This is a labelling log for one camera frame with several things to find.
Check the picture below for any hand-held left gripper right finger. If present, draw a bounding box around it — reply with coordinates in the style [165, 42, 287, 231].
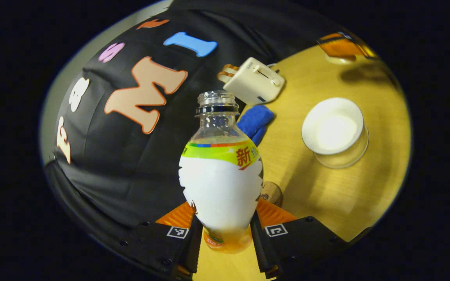
[250, 198, 346, 279]

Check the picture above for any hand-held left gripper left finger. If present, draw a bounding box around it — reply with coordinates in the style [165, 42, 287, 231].
[118, 201, 203, 279]

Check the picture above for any round cork coaster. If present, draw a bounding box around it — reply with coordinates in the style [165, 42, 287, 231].
[260, 181, 283, 207]

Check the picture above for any cream teacup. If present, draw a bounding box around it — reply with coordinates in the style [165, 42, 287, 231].
[302, 97, 369, 169]

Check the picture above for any clear water bottle white label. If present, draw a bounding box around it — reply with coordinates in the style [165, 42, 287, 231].
[178, 91, 264, 254]

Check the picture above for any white toaster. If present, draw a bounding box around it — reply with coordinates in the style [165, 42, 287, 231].
[223, 57, 286, 105]

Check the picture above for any blue towel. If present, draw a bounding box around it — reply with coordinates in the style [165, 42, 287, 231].
[236, 105, 275, 147]

